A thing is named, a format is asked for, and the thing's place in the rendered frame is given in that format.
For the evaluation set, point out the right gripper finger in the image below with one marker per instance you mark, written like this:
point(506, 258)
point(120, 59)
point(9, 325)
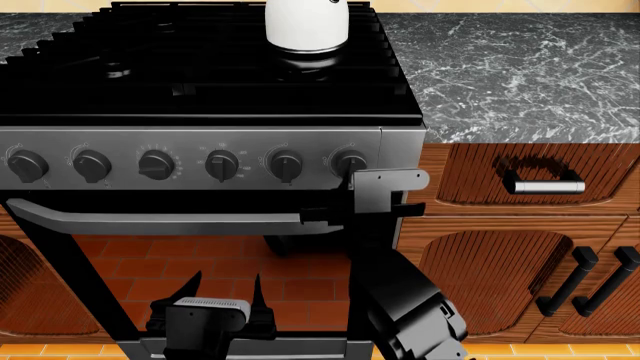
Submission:
point(410, 210)
point(322, 216)

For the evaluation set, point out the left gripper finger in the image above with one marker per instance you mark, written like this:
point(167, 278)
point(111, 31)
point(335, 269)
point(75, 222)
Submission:
point(170, 307)
point(261, 311)

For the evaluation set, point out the grey stove bottom drawer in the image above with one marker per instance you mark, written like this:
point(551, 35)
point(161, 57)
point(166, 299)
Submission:
point(300, 347)

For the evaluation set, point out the black stove knob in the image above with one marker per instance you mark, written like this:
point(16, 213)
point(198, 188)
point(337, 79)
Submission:
point(92, 166)
point(286, 165)
point(27, 166)
point(350, 161)
point(221, 165)
point(156, 165)

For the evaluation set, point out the black and steel gas stove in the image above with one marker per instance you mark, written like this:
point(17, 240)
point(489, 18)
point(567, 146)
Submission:
point(125, 138)

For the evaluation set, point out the black cast iron stove grate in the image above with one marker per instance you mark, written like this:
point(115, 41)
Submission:
point(210, 56)

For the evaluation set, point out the round black gas burner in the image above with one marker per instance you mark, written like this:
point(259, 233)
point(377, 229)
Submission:
point(164, 27)
point(118, 71)

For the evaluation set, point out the black glass oven door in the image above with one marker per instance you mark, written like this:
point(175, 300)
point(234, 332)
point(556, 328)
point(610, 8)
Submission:
point(215, 270)

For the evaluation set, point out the brown wooden cabinet door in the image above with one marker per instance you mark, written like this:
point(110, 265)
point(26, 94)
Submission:
point(620, 318)
point(490, 277)
point(35, 292)

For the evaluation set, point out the white kettle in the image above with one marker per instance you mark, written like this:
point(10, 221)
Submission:
point(306, 24)

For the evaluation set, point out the brown wooden drawer front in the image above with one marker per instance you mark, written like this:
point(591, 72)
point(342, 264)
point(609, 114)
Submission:
point(610, 168)

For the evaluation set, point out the grey left gripper camera box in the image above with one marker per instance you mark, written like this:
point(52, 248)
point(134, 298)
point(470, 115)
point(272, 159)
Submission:
point(212, 309)

